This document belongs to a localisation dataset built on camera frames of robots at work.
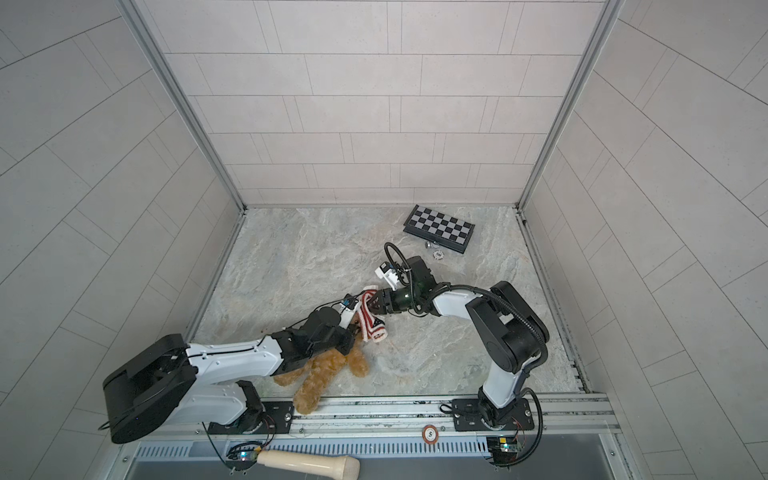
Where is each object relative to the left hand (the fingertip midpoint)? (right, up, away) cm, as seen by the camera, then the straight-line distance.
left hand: (368, 326), depth 84 cm
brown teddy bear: (-12, -8, -13) cm, 19 cm away
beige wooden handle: (-16, -27, -15) cm, 35 cm away
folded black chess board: (+23, +28, +22) cm, 42 cm away
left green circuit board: (-26, -22, -19) cm, 39 cm away
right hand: (+1, +5, -1) cm, 5 cm away
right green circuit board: (+32, -23, -16) cm, 43 cm away
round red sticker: (+16, -21, -15) cm, 30 cm away
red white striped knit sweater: (+2, +3, -7) cm, 8 cm away
